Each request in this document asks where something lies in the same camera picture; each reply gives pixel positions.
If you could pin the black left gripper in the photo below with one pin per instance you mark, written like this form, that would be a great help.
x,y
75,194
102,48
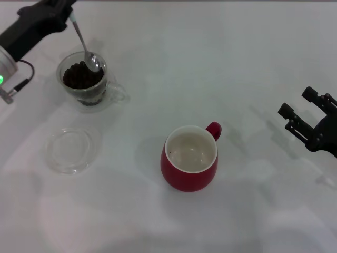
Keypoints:
x,y
29,29

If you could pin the coffee beans heap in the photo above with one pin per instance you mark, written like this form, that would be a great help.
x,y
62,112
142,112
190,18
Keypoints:
x,y
76,79

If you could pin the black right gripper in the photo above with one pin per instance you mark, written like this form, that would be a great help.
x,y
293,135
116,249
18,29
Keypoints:
x,y
325,134

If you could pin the clear glass dish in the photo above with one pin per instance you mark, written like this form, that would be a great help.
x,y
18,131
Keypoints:
x,y
88,137

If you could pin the red ceramic mug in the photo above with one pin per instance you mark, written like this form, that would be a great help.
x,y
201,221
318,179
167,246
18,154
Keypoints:
x,y
184,182

